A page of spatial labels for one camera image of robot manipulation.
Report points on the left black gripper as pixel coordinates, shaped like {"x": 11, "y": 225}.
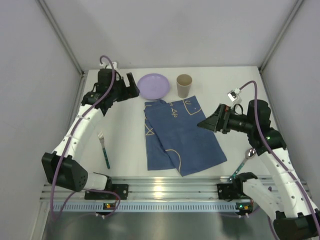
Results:
{"x": 124, "y": 90}

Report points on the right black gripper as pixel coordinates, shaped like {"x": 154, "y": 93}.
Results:
{"x": 223, "y": 119}

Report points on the lilac plastic plate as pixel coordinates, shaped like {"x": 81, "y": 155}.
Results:
{"x": 153, "y": 86}

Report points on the blue embroidered cloth placemat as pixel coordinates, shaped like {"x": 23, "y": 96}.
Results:
{"x": 173, "y": 139}

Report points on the spoon with teal handle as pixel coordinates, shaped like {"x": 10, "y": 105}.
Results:
{"x": 249, "y": 154}

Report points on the beige paper cup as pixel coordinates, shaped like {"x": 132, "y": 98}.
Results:
{"x": 183, "y": 84}

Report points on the fork with teal handle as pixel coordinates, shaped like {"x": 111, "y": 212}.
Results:
{"x": 102, "y": 142}

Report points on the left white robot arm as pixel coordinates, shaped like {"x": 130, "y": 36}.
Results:
{"x": 62, "y": 166}

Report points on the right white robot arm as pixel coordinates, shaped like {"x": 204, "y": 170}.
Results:
{"x": 293, "y": 214}

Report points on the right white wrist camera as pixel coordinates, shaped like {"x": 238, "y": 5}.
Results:
{"x": 234, "y": 95}

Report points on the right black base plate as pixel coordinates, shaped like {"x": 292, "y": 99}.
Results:
{"x": 230, "y": 191}

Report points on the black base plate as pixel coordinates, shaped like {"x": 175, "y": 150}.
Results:
{"x": 230, "y": 191}
{"x": 117, "y": 191}

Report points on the aluminium mounting rail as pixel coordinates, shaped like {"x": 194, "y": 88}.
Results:
{"x": 163, "y": 188}

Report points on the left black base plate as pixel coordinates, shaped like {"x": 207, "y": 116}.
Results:
{"x": 117, "y": 191}

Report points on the slotted grey cable duct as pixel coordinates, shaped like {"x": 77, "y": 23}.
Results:
{"x": 132, "y": 207}

